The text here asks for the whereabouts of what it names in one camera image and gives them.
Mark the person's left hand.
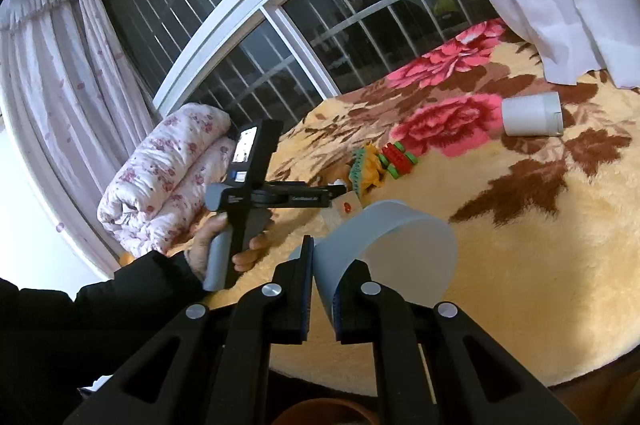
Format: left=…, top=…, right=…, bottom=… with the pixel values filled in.
left=184, top=212, right=270, bottom=281

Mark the small beige box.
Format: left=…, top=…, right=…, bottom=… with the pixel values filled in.
left=320, top=179, right=362, bottom=231

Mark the left pink curtain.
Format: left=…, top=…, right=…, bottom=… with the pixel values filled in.
left=1, top=0, right=154, bottom=277

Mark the black left sleeve forearm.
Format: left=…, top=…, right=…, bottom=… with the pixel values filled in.
left=1, top=249, right=208, bottom=424

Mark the folded pink floral quilt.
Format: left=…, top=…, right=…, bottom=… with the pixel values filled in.
left=96, top=103, right=235, bottom=258

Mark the teal orange toy dinosaur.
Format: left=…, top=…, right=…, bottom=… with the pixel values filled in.
left=348, top=143, right=385, bottom=198

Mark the white cylindrical jar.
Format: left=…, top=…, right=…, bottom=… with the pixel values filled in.
left=501, top=92, right=564, bottom=137

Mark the translucent white plastic cup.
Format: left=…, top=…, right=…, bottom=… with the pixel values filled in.
left=312, top=200, right=458, bottom=322

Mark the red green toy car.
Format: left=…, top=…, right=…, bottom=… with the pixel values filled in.
left=378, top=141, right=418, bottom=179

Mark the orange plastic trash bin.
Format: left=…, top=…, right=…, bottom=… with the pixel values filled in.
left=273, top=398, right=380, bottom=425

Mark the yellow floral plush blanket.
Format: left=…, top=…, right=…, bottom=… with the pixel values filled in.
left=268, top=20, right=639, bottom=386

